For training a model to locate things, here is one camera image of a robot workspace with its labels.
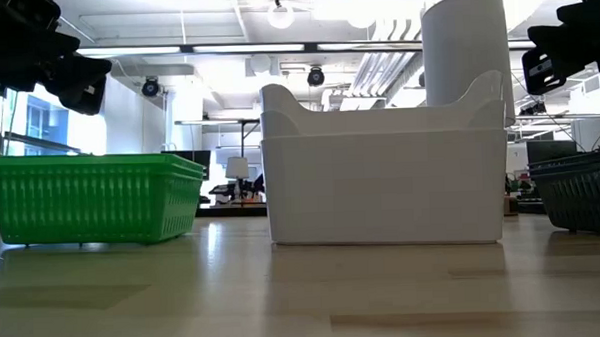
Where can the black slotted plastic basket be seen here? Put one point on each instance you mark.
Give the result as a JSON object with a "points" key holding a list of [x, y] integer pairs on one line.
{"points": [[586, 203], [580, 159]]}

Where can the green slotted plastic basket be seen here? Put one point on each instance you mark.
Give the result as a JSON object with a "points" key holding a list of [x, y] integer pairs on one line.
{"points": [[91, 206], [79, 162], [79, 155]]}

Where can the white ceiling pipes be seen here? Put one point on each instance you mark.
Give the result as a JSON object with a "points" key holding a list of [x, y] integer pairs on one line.
{"points": [[386, 65]]}

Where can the ceiling light bar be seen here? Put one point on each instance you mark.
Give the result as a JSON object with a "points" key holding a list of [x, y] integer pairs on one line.
{"points": [[248, 48], [126, 51]]}

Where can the white plastic basket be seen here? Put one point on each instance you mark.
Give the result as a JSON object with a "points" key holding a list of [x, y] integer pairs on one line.
{"points": [[380, 185], [282, 99], [278, 127]]}

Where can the round white pendant light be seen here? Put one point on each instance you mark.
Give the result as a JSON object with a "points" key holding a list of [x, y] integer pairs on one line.
{"points": [[280, 15]]}

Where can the black ceiling spotlight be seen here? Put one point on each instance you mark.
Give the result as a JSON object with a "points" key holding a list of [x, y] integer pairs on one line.
{"points": [[150, 87], [316, 77]]}

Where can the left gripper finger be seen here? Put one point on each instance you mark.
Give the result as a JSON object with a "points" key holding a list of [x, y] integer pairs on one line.
{"points": [[79, 71], [85, 98]]}

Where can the white shade table lamp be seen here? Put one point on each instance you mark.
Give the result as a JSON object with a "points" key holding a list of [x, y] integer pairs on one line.
{"points": [[237, 168]]}

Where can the black computer monitor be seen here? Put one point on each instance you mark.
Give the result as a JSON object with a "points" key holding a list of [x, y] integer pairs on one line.
{"points": [[549, 151], [189, 160]]}

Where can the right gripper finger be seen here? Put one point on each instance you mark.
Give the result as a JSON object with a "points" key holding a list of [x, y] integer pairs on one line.
{"points": [[542, 72], [570, 39]]}

